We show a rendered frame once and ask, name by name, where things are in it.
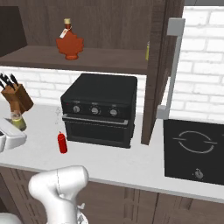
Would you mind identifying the red condiment bottle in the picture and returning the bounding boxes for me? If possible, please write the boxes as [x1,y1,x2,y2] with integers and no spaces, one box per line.
[57,130,68,155]

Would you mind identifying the dark wood wall cabinet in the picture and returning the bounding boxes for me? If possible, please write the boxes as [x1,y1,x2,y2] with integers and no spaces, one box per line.
[0,0,165,76]

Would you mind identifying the grey toaster oven handle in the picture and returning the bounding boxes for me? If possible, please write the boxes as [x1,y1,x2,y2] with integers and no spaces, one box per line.
[61,113,130,126]

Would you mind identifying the toaster oven door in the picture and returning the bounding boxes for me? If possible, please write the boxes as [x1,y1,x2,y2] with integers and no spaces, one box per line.
[62,113,131,149]

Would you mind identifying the olive green shaker jar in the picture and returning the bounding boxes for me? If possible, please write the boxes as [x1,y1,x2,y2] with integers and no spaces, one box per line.
[10,109,28,132]

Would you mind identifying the maple leaf syrup bottle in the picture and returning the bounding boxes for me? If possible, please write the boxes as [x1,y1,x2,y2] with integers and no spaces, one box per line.
[55,17,85,61]

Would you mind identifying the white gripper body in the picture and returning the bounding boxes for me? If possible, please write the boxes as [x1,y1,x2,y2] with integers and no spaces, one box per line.
[0,117,28,152]

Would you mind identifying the grey range hood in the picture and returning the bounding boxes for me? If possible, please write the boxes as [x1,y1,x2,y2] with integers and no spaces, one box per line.
[184,0,224,7]

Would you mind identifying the yellow shaker bottle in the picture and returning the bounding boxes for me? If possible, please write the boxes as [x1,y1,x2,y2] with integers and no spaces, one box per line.
[145,40,151,62]

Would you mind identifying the black hob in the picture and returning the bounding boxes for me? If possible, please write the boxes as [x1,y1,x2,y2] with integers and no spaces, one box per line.
[163,118,224,186]

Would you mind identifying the dark wood cabinet door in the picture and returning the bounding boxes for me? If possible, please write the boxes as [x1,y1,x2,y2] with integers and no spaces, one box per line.
[141,0,186,146]

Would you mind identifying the hob knob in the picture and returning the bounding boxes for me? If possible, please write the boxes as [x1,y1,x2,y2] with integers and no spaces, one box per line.
[194,168,205,180]

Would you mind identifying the black toaster oven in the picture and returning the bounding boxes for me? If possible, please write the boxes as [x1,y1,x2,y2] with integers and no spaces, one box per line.
[59,73,138,150]

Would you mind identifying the dark wood base cabinets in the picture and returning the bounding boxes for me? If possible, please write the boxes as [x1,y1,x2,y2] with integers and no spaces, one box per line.
[0,165,224,224]

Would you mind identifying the wooden knife block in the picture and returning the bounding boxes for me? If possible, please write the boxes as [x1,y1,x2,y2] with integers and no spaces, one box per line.
[0,83,35,115]

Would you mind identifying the grey cabinet door handle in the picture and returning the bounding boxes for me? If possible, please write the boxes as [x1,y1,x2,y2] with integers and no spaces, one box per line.
[157,17,186,120]

